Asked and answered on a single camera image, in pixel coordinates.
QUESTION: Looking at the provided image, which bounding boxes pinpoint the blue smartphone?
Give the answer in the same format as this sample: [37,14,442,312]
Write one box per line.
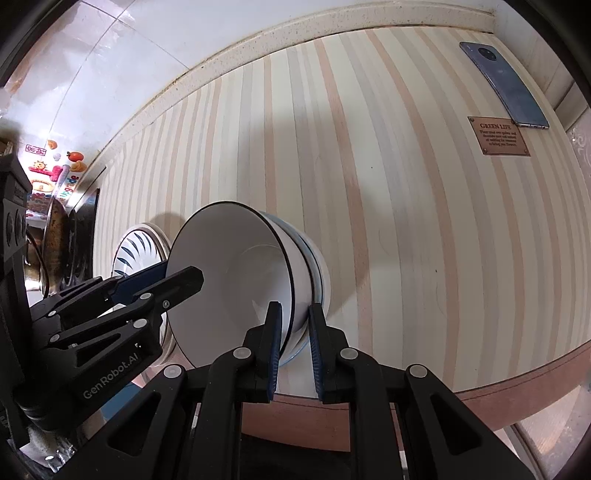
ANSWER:
[459,41,550,130]

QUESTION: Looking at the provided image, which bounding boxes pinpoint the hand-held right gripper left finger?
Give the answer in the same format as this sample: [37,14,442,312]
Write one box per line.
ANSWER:
[90,301,284,480]

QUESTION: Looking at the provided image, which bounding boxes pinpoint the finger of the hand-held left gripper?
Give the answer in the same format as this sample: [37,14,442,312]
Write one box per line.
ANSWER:
[47,266,205,357]
[29,262,170,325]

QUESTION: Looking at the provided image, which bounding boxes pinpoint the striped tablecloth with cat print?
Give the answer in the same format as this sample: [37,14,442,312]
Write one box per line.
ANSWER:
[95,25,591,455]

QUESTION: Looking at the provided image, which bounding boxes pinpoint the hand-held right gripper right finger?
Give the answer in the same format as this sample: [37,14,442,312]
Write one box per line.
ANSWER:
[308,302,537,480]

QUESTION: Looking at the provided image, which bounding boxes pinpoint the white plate blue stripes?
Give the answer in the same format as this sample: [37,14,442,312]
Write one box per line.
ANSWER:
[112,223,173,280]

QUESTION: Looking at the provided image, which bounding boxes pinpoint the colourful wall stickers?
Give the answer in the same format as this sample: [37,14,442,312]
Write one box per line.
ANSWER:
[23,138,88,219]

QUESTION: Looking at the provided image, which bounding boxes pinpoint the white bowl black rim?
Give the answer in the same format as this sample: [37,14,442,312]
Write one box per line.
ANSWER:
[165,200,320,366]

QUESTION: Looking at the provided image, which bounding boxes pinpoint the brown label patch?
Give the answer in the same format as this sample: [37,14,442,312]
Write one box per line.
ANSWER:
[467,116,531,157]

